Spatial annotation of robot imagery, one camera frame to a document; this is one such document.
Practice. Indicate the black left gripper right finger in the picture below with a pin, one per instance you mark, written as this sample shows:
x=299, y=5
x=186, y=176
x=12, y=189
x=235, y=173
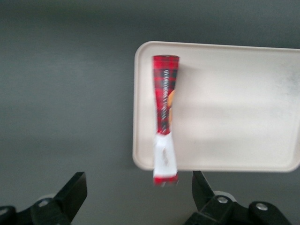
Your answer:
x=206, y=197

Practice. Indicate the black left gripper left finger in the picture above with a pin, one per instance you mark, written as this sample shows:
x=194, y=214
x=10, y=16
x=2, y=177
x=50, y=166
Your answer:
x=68, y=194

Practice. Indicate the red cookie box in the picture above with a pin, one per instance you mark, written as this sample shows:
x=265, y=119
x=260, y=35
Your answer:
x=165, y=112

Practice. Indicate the cream plastic tray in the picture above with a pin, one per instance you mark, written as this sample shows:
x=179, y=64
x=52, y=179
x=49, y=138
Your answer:
x=229, y=105

